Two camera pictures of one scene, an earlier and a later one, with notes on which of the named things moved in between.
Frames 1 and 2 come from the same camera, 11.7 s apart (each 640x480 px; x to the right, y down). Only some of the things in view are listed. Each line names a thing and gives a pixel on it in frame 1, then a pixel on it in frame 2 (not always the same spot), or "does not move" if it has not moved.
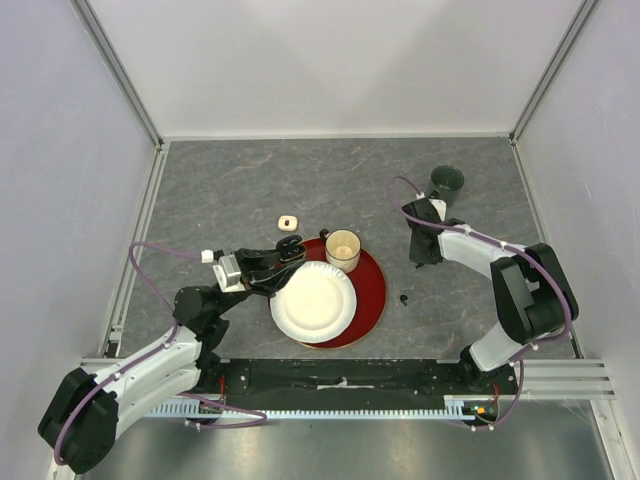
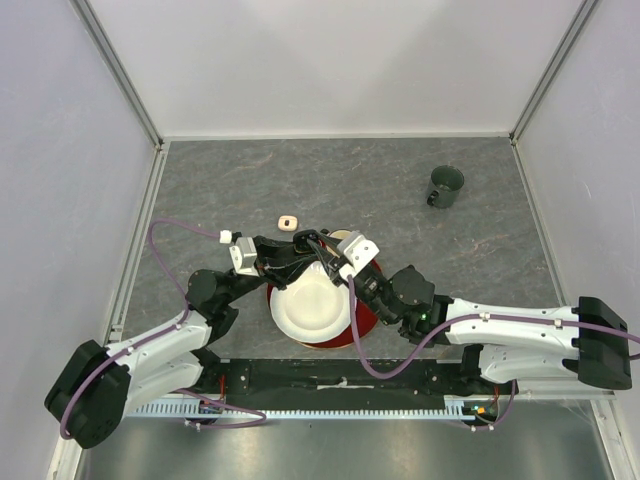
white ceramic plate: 313,303 does not move
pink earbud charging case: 287,223 does not move
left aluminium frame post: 119,69 does not move
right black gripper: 417,257 -> 333,273
